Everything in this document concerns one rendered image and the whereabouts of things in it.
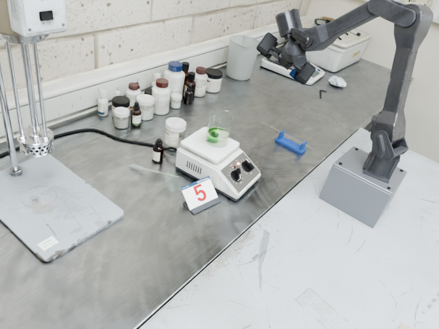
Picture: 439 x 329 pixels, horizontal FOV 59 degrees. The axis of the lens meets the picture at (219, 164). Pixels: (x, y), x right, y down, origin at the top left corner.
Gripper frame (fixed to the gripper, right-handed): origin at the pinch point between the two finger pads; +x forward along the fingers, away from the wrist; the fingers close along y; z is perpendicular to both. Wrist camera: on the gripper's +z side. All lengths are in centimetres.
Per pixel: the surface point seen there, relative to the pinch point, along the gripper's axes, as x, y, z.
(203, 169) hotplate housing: -23.7, 1.1, -41.9
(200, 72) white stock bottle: 15.1, 20.6, -15.3
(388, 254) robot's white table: -33, -46, -32
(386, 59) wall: 77, -46, 61
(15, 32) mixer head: -59, 39, -41
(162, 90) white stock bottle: 1.0, 25.2, -29.6
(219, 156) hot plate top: -24.8, -0.2, -36.8
